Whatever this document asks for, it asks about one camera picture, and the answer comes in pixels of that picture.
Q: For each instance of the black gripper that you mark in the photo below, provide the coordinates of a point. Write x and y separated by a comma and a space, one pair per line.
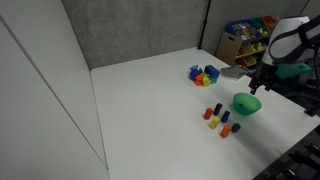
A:
265, 75

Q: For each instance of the dark maroon block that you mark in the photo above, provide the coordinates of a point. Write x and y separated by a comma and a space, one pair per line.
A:
217, 109

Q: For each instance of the small blue toy piece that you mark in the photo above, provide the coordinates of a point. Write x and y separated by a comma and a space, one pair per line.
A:
194, 68

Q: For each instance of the blue toy bin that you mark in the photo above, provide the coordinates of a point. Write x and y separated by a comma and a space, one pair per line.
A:
239, 30

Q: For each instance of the yellow block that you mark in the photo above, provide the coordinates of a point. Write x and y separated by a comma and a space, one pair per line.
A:
214, 122

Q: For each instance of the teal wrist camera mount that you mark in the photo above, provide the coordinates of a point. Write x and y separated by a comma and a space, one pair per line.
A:
293, 70

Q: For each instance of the green toy piece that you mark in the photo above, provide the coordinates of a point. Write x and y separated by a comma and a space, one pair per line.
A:
214, 81

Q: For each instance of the black vertical pole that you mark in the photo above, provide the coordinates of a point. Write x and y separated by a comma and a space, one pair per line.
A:
203, 25

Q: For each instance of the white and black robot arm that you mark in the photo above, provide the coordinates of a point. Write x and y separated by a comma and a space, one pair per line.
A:
293, 40

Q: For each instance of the orange block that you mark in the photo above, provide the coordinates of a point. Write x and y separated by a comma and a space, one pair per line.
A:
225, 131

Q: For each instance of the green toy bin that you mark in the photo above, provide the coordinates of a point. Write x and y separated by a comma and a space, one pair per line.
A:
259, 27

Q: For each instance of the purple toy piece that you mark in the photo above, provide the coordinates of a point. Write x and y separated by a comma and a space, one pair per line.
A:
194, 74

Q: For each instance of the large blue toy brick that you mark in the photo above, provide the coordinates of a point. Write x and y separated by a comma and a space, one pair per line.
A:
212, 71

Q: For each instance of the dark green block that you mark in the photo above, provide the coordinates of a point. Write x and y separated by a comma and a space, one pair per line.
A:
236, 127

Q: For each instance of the grey flat tray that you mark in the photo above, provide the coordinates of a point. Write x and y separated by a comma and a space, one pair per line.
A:
235, 72

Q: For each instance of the green plastic bowl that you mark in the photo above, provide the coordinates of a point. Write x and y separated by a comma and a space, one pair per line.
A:
246, 104

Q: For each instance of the black equipment rack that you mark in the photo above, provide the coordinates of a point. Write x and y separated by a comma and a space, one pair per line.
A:
293, 158

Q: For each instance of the yellow toy piece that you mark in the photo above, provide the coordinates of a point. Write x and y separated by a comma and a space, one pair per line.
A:
206, 80

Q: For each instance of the orange toy piece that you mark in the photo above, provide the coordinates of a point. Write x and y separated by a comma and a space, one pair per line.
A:
199, 80

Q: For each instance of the toy shelf with bins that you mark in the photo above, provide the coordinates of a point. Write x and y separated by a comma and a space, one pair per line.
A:
245, 45

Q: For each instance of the red-orange block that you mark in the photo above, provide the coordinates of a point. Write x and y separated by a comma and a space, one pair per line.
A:
208, 113

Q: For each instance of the red toy bin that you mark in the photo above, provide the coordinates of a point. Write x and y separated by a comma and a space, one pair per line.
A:
269, 21

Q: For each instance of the blue block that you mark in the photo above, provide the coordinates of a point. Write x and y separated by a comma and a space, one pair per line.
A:
225, 116

